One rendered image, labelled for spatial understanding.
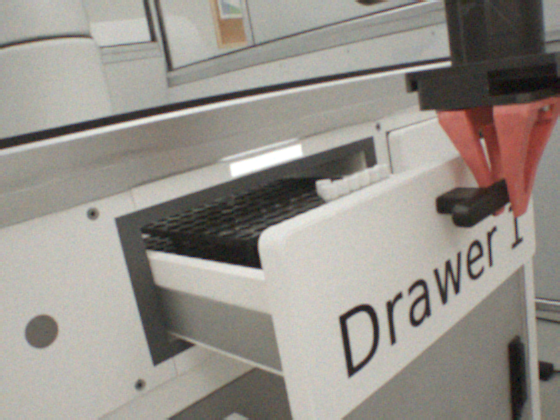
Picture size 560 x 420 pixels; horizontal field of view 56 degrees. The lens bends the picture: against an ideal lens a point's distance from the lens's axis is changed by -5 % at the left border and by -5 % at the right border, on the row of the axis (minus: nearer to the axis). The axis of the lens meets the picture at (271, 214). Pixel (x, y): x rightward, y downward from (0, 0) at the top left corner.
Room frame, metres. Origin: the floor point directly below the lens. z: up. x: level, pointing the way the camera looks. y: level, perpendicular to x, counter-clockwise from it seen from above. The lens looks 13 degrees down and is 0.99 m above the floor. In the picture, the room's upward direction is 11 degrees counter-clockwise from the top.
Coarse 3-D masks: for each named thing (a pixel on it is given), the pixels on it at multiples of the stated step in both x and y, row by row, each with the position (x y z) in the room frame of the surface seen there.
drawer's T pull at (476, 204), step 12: (504, 180) 0.33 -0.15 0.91; (444, 192) 0.33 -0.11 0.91; (456, 192) 0.33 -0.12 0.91; (468, 192) 0.32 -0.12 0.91; (480, 192) 0.31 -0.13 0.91; (492, 192) 0.31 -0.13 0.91; (504, 192) 0.32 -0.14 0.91; (444, 204) 0.32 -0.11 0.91; (456, 204) 0.31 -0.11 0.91; (468, 204) 0.29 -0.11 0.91; (480, 204) 0.29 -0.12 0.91; (492, 204) 0.30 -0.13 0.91; (504, 204) 0.32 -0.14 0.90; (456, 216) 0.29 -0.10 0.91; (468, 216) 0.29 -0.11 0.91; (480, 216) 0.29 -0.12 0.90
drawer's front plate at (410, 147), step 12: (432, 120) 0.61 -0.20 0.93; (396, 132) 0.56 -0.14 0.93; (408, 132) 0.56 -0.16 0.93; (420, 132) 0.58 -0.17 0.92; (432, 132) 0.60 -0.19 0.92; (444, 132) 0.61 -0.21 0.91; (396, 144) 0.56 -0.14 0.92; (408, 144) 0.56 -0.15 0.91; (420, 144) 0.58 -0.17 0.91; (432, 144) 0.59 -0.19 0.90; (444, 144) 0.61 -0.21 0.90; (396, 156) 0.56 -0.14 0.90; (408, 156) 0.56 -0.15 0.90; (420, 156) 0.58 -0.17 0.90; (432, 156) 0.59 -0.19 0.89; (396, 168) 0.56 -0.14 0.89; (408, 168) 0.56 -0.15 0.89
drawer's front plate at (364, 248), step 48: (384, 192) 0.29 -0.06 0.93; (432, 192) 0.33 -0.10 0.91; (288, 240) 0.24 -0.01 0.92; (336, 240) 0.26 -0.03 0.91; (384, 240) 0.29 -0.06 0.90; (432, 240) 0.32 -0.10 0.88; (480, 240) 0.36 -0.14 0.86; (528, 240) 0.42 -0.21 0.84; (288, 288) 0.24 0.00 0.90; (336, 288) 0.26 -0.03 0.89; (384, 288) 0.29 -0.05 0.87; (432, 288) 0.32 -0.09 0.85; (480, 288) 0.36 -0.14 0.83; (288, 336) 0.25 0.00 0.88; (336, 336) 0.26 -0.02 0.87; (384, 336) 0.28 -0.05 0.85; (432, 336) 0.31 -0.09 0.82; (288, 384) 0.25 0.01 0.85; (336, 384) 0.25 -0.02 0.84
